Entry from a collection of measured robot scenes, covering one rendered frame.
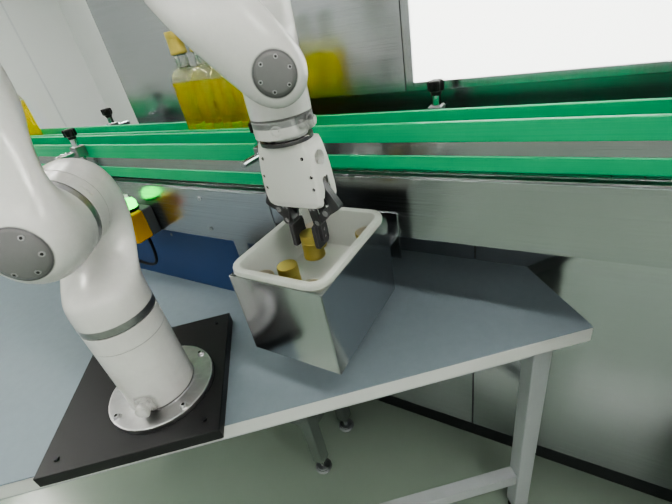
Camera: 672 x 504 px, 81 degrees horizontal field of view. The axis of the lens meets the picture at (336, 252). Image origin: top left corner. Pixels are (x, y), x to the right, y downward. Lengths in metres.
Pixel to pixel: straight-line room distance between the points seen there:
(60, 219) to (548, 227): 0.67
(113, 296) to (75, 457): 0.30
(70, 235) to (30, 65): 6.56
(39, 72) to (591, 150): 6.90
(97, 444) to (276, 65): 0.66
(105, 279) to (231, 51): 0.39
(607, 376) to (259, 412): 0.82
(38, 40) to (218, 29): 6.80
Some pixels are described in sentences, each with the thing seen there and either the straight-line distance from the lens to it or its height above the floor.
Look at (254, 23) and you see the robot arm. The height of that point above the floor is 1.31.
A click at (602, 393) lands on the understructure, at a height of 0.40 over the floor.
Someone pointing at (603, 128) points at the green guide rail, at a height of 1.12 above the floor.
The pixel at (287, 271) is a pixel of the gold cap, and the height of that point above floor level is 0.98.
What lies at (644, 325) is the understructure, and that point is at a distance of 1.06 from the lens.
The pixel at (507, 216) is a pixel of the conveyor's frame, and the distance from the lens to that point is 0.68.
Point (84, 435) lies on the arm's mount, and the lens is 0.86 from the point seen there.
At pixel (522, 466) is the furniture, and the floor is 0.25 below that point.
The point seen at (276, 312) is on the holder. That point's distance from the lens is 0.61.
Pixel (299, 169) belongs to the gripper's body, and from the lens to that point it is 0.55.
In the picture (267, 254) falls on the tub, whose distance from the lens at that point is 0.67.
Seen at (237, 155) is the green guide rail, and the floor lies 1.11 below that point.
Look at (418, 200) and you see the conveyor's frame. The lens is 0.71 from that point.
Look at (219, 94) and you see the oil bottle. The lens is 0.92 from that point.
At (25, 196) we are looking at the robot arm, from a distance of 0.57.
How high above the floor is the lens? 1.31
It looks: 31 degrees down
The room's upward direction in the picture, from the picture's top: 12 degrees counter-clockwise
